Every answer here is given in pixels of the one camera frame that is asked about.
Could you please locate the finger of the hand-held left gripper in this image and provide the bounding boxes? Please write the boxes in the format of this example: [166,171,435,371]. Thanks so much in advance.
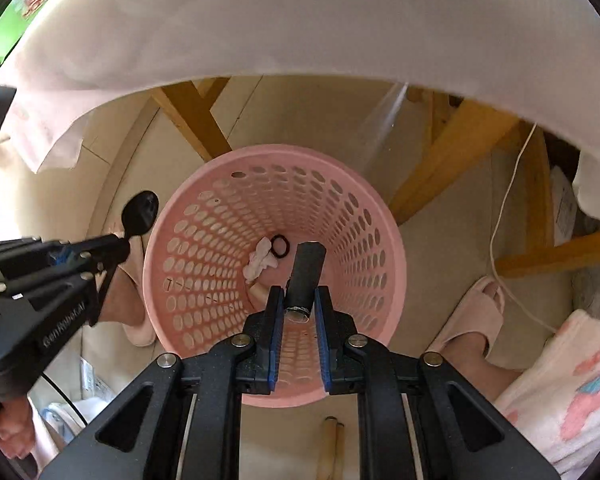
[0,234,131,272]
[0,257,127,305]

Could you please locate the green plastic storage box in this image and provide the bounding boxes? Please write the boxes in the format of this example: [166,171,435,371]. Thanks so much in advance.
[0,0,78,86]

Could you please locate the wooden table frame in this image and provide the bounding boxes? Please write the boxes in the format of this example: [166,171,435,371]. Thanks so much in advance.
[150,77,600,281]

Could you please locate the black plastic spoon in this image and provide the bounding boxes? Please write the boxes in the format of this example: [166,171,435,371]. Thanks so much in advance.
[121,190,160,252]

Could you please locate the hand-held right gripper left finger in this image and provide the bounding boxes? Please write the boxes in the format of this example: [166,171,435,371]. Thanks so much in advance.
[40,286,287,480]

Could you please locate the pink perforated plastic basket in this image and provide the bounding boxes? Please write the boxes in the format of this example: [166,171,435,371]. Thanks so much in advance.
[142,144,407,407]

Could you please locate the white cable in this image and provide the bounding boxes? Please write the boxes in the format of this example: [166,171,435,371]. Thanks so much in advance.
[490,122,557,333]

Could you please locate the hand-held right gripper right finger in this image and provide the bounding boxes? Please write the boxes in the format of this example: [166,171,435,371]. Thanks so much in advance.
[314,286,563,480]

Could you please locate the black lighter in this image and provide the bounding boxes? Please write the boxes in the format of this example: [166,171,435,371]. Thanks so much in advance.
[285,241,327,323]

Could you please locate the person's right foot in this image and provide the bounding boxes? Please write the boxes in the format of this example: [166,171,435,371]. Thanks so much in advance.
[450,332,525,397]

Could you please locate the cream thread spool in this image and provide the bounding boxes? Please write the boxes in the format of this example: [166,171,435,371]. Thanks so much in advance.
[250,282,276,312]

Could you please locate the person's left hand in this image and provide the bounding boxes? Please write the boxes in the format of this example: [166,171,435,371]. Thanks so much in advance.
[0,397,37,461]

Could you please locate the white tissue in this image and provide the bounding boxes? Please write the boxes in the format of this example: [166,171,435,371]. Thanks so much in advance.
[243,236,281,282]

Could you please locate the black cable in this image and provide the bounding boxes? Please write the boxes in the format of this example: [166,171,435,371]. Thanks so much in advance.
[42,372,88,427]

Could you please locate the beige right slipper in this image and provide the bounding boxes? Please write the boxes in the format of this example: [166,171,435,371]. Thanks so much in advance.
[426,276,506,361]

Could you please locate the white printed pajama pants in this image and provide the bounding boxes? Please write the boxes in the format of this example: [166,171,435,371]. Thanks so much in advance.
[494,309,600,467]

